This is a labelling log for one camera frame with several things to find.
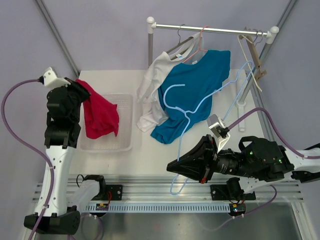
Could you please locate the aluminium rail frame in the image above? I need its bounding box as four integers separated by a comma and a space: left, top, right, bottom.
32, 173, 305, 203

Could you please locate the pink wire hanger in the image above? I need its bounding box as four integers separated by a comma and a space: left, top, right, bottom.
183, 25, 210, 63

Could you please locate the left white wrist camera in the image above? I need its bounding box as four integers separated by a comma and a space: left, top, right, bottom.
39, 67, 71, 90

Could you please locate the white metal clothes rack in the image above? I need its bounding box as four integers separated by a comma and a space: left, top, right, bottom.
146, 16, 280, 117

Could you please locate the white t shirt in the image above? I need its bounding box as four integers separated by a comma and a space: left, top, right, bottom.
136, 32, 200, 132

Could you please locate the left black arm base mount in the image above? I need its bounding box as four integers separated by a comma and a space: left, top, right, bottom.
76, 174, 123, 201

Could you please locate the red t shirt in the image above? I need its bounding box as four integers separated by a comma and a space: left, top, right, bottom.
76, 79, 120, 140

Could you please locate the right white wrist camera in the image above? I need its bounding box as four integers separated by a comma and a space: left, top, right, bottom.
206, 114, 231, 153

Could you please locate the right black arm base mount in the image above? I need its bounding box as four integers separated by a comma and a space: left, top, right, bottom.
210, 177, 256, 204

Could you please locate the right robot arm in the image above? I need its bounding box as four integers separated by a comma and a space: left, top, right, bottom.
166, 134, 320, 184

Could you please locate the clear plastic basket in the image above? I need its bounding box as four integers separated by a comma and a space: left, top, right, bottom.
77, 93, 135, 153

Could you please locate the light blue wire hanger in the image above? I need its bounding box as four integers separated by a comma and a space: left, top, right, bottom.
162, 61, 255, 196

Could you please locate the grey hanger with white shirt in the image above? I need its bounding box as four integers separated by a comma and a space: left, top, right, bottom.
166, 24, 194, 54

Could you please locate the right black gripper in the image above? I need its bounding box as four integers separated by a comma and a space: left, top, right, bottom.
167, 134, 257, 184

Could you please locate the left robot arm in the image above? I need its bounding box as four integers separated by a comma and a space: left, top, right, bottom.
23, 78, 90, 235

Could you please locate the white slotted cable duct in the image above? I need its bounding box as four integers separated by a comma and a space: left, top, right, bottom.
81, 202, 231, 214

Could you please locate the wooden hanger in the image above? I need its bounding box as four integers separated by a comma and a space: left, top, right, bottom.
238, 35, 267, 81

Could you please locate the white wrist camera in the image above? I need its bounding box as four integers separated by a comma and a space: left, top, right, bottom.
39, 67, 71, 90
206, 114, 231, 153

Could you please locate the blue t shirt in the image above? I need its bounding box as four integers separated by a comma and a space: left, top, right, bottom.
151, 50, 231, 144

